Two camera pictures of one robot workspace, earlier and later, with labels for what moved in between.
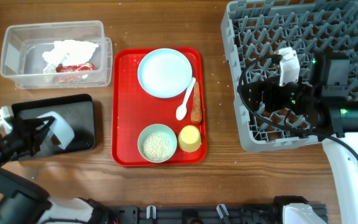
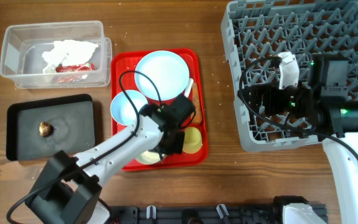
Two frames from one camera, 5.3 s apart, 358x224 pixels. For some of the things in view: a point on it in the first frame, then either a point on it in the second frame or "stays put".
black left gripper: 23,129 to 178,148
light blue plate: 164,73 stays put
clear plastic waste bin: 22,59 stays put
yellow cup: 189,138 stays put
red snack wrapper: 89,66 stays put
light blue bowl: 60,133 to 122,109
